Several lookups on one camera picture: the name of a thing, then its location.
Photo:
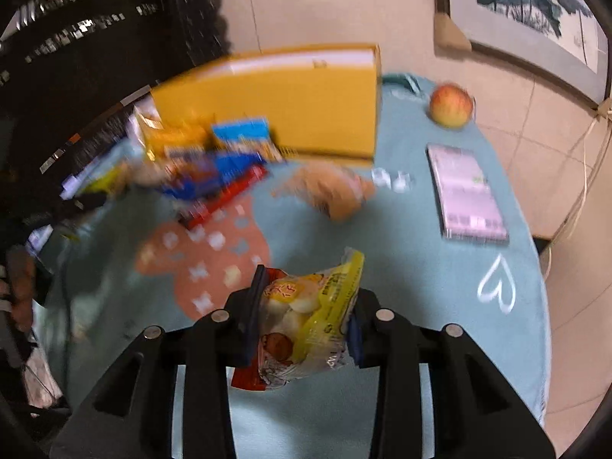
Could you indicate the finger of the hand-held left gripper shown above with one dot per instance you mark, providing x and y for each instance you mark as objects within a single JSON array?
[{"x": 81, "y": 204}]

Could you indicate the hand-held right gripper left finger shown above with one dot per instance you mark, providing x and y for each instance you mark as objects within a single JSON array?
[{"x": 253, "y": 315}]

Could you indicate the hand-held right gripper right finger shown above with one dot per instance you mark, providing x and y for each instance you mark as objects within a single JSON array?
[{"x": 356, "y": 344}]

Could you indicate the yellow red rice cracker packet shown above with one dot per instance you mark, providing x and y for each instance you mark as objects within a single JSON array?
[{"x": 311, "y": 315}]

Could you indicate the yellow orange snack packet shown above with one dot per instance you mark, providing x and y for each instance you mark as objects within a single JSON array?
[{"x": 174, "y": 138}]

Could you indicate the red snack packet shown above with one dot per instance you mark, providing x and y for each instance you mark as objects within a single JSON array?
[{"x": 224, "y": 197}]

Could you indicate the dark blue cookie packet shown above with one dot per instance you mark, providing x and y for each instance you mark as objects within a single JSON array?
[{"x": 205, "y": 174}]

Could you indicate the beige biscuit packet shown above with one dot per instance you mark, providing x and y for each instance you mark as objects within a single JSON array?
[{"x": 330, "y": 186}]

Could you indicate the light blue snack packet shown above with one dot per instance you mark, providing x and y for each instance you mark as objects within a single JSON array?
[{"x": 244, "y": 136}]

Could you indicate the yellow cardboard box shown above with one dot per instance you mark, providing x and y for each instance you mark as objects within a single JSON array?
[{"x": 296, "y": 105}]

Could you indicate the person's left hand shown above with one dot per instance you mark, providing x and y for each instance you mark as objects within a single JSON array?
[{"x": 20, "y": 287}]

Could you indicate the teal printed blanket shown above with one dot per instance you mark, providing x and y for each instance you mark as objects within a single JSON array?
[{"x": 382, "y": 272}]

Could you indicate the carved dark wooden screen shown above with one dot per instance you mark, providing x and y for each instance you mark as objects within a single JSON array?
[{"x": 95, "y": 57}]

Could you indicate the white plastic bag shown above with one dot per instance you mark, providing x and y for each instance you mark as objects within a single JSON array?
[{"x": 40, "y": 377}]

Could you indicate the smartphone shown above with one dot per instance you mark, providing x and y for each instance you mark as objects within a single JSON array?
[{"x": 466, "y": 191}]

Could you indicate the red yellow apple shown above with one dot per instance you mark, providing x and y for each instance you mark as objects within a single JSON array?
[{"x": 449, "y": 105}]

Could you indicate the cardboard corner protector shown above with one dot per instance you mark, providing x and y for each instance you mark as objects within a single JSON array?
[
  {"x": 449, "y": 32},
  {"x": 605, "y": 108}
]

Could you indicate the framed lotus painting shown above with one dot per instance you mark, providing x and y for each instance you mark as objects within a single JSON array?
[{"x": 526, "y": 9}]

